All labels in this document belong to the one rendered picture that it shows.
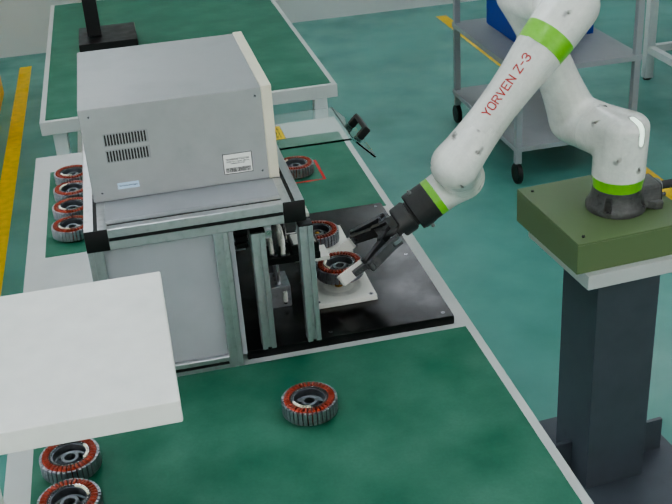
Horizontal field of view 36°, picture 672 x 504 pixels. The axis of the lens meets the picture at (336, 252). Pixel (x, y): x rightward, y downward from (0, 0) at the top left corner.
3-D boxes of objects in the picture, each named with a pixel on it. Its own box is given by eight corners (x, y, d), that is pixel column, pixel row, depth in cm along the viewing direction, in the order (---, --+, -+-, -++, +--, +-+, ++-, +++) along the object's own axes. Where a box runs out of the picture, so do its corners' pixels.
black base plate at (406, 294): (381, 209, 287) (380, 202, 286) (454, 323, 232) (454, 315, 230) (214, 235, 279) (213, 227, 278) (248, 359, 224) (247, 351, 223)
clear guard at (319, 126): (353, 125, 275) (352, 104, 272) (376, 157, 254) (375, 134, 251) (232, 142, 269) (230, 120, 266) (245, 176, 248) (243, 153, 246)
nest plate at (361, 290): (362, 270, 252) (361, 265, 251) (377, 299, 239) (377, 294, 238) (302, 280, 249) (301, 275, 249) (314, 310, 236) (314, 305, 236)
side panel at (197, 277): (242, 358, 224) (226, 226, 210) (244, 365, 222) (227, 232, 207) (113, 381, 220) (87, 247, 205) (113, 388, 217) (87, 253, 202)
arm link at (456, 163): (559, 72, 229) (518, 46, 232) (559, 56, 218) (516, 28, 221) (463, 203, 230) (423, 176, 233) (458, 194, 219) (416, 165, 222)
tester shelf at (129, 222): (255, 113, 269) (254, 96, 267) (306, 220, 210) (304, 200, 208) (84, 136, 262) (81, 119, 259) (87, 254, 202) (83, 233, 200)
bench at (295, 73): (273, 114, 584) (260, -19, 549) (348, 258, 422) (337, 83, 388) (76, 140, 565) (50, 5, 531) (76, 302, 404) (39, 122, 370)
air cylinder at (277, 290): (287, 290, 245) (285, 270, 243) (292, 305, 239) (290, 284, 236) (266, 293, 245) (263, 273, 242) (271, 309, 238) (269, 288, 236)
